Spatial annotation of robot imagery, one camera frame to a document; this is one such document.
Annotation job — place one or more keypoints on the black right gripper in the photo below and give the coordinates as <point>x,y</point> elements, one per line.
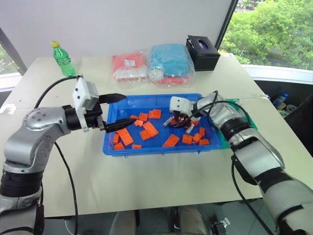
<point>180,116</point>

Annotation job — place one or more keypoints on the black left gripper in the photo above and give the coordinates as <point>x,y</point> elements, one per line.
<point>92,119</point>

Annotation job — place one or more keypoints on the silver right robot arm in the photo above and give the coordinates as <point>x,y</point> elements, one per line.
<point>254,149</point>

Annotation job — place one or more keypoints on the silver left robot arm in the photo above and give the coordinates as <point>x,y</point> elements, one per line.
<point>36,137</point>

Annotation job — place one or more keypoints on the blue plastic bin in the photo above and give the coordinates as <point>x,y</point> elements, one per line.
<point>151,149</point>

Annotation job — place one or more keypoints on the green plastic bin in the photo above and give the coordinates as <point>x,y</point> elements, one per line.
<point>247,115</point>

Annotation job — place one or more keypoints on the dark waste bin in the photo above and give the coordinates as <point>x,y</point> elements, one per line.
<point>299,122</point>

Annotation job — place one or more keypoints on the silver cylindrical battery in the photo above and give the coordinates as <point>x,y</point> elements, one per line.
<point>189,129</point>
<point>167,121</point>

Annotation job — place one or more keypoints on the small orange toy brick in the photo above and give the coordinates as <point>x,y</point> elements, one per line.
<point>139,123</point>
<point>134,117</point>
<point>202,131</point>
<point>137,146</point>
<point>195,123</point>

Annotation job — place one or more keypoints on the long orange toy brick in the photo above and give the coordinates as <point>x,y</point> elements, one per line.
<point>125,136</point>
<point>150,129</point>
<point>171,141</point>

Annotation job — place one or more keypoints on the red items in plastic bag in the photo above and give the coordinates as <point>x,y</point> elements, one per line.
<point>129,66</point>

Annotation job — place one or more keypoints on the teal items in plastic bag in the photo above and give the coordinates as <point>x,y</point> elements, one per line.
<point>170,63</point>

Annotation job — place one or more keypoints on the green bottle with yellow cap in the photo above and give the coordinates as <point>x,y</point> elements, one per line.
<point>64,61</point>

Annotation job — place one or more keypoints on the black tissue box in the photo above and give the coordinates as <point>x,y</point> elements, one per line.
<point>203,55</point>

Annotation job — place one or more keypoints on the tan rounded shape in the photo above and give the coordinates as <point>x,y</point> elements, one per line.
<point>123,224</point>
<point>194,221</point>

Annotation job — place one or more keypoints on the blue-label water bottle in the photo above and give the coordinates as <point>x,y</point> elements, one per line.
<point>280,100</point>

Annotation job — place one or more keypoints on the silver metal clip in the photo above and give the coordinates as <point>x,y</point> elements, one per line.
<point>221,224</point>

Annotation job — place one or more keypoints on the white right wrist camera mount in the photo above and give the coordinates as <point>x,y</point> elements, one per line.
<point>180,104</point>

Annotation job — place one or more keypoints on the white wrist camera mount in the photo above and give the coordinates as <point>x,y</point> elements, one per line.
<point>180,104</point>
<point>82,94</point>

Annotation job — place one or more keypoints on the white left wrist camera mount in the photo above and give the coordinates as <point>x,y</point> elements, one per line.
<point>82,94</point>

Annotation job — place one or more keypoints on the black board frame pole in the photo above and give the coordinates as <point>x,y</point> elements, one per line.
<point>226,23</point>

